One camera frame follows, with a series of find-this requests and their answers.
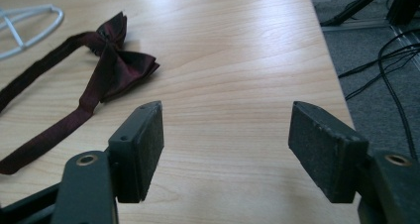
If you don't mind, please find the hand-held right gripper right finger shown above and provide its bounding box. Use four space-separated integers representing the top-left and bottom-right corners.
287 100 420 224

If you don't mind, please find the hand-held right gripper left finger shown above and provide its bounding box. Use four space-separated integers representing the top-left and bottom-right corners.
50 100 165 224

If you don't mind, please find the dark red bow tie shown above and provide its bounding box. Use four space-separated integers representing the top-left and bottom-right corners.
0 11 160 175

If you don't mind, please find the black stand leg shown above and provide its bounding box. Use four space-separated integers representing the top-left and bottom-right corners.
320 0 394 28

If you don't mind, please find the black stand base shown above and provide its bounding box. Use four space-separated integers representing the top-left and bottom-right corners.
385 0 420 26

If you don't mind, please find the black floor cable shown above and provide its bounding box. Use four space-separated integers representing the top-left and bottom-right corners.
338 28 420 161

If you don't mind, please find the white wire rack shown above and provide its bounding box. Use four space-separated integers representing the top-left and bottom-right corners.
0 4 65 60

